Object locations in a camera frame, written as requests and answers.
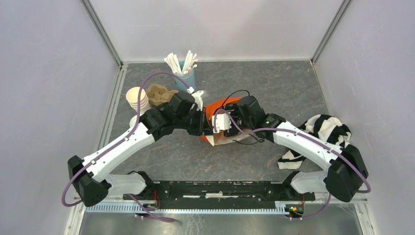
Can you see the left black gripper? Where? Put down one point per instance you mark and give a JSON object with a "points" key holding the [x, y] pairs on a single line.
{"points": [[203, 127]]}

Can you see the blue straw holder cup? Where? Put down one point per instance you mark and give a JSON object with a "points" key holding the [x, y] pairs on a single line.
{"points": [[188, 76]]}

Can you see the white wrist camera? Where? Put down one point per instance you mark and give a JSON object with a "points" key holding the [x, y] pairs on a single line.
{"points": [[198, 96], [220, 122]]}

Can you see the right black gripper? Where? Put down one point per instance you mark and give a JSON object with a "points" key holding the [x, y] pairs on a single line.
{"points": [[233, 131]]}

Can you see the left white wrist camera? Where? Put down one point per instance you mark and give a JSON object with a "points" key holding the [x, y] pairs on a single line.
{"points": [[198, 96]]}

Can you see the stack of paper cups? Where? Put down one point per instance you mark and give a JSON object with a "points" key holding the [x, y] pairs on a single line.
{"points": [[138, 100]]}

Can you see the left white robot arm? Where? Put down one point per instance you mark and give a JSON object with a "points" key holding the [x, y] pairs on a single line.
{"points": [[91, 176]]}

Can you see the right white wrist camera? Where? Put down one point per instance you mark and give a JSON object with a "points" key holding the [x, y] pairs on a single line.
{"points": [[220, 122]]}

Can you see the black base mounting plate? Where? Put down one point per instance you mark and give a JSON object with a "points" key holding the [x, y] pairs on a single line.
{"points": [[219, 194]]}

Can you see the orange paper bag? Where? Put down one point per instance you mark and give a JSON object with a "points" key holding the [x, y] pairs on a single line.
{"points": [[219, 138]]}

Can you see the black white striped cloth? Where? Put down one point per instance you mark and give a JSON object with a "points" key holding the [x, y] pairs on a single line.
{"points": [[324, 127]]}

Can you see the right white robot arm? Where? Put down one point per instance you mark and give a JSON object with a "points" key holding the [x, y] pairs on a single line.
{"points": [[343, 172]]}

